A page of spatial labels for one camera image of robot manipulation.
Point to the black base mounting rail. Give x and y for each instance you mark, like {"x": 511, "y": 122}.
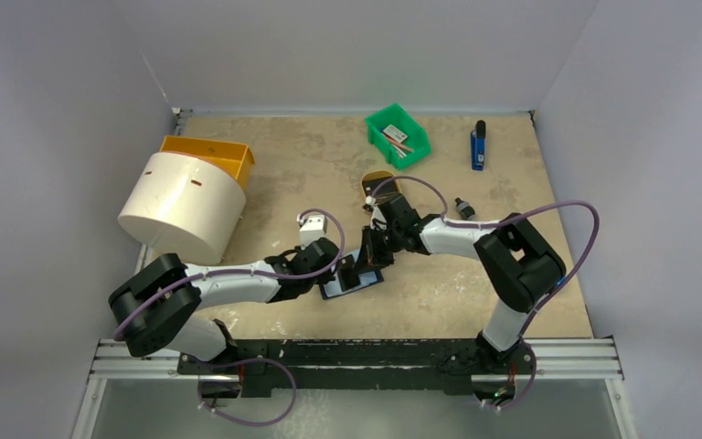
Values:
{"x": 453, "y": 366}

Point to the items inside green bin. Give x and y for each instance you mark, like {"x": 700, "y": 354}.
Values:
{"x": 397, "y": 139}

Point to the blue stapler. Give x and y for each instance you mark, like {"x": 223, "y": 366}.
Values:
{"x": 478, "y": 135}

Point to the black VIP credit cards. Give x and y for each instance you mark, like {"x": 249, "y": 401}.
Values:
{"x": 381, "y": 188}

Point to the yellow wooden box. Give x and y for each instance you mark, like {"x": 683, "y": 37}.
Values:
{"x": 236, "y": 159}

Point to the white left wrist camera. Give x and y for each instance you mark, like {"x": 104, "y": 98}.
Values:
{"x": 312, "y": 228}

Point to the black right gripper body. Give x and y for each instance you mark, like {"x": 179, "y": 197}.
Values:
{"x": 377, "y": 243}

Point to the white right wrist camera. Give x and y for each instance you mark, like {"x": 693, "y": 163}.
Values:
{"x": 377, "y": 219}

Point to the white cylindrical container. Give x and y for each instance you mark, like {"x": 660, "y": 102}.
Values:
{"x": 181, "y": 204}

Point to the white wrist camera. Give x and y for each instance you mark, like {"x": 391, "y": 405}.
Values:
{"x": 312, "y": 228}
{"x": 377, "y": 219}

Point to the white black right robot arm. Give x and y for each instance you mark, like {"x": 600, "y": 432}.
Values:
{"x": 520, "y": 264}

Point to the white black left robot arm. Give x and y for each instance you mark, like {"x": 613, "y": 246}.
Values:
{"x": 159, "y": 306}

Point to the blue leather card holder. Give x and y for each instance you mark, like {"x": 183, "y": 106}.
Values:
{"x": 331, "y": 289}

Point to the green plastic bin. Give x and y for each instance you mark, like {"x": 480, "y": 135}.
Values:
{"x": 417, "y": 137}

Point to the tan oval plastic tray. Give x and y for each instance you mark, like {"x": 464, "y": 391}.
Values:
{"x": 377, "y": 173}

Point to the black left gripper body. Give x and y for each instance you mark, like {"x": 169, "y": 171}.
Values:
{"x": 309, "y": 283}

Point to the black credit card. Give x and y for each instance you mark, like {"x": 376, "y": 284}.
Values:
{"x": 350, "y": 276}

